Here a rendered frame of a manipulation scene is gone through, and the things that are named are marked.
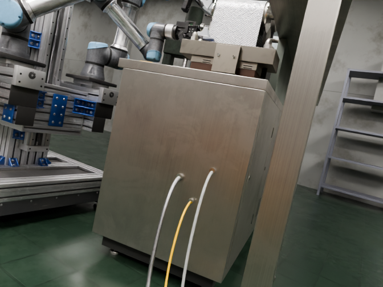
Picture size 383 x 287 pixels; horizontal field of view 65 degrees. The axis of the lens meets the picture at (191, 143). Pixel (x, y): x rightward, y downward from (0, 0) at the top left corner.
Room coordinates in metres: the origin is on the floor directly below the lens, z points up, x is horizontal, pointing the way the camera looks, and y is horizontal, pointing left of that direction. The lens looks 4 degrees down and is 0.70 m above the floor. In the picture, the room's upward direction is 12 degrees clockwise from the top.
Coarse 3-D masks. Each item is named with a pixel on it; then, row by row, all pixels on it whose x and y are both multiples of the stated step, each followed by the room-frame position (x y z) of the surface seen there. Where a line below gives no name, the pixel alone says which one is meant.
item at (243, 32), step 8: (216, 24) 1.49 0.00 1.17; (224, 24) 1.47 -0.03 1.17; (232, 24) 1.46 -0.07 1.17; (240, 24) 1.45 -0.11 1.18; (248, 24) 1.43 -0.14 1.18; (256, 24) 1.42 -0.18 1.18; (216, 32) 1.48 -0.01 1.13; (224, 32) 1.47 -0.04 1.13; (232, 32) 1.46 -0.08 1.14; (240, 32) 1.44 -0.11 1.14; (248, 32) 1.43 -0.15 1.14; (256, 32) 1.42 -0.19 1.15; (216, 40) 1.48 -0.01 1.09; (224, 40) 1.47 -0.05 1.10; (232, 40) 1.45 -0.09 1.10; (240, 40) 1.44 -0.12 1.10; (248, 40) 1.43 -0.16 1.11; (256, 40) 1.41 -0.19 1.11
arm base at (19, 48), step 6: (6, 36) 1.44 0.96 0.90; (12, 36) 1.44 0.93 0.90; (18, 36) 1.46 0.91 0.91; (0, 42) 1.44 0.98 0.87; (6, 42) 1.43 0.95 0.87; (12, 42) 1.44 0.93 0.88; (18, 42) 1.46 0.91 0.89; (24, 42) 1.48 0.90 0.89; (0, 48) 1.42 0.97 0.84; (6, 48) 1.43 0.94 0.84; (12, 48) 1.44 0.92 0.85; (18, 48) 1.45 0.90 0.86; (24, 48) 1.48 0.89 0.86; (12, 54) 1.43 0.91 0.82; (18, 54) 1.45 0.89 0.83; (24, 54) 1.47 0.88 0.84
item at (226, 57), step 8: (216, 48) 1.25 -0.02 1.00; (224, 48) 1.24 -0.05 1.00; (232, 48) 1.22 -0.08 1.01; (240, 48) 1.22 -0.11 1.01; (216, 56) 1.24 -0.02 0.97; (224, 56) 1.23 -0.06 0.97; (232, 56) 1.22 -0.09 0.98; (216, 64) 1.24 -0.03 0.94; (224, 64) 1.23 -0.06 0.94; (232, 64) 1.22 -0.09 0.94; (224, 72) 1.23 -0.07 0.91; (232, 72) 1.22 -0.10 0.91
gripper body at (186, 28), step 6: (180, 24) 1.53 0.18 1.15; (186, 24) 1.50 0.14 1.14; (192, 24) 1.52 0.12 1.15; (174, 30) 1.52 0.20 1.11; (180, 30) 1.54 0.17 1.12; (186, 30) 1.50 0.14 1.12; (192, 30) 1.50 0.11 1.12; (198, 30) 1.54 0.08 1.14; (174, 36) 1.54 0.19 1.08; (186, 36) 1.50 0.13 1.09
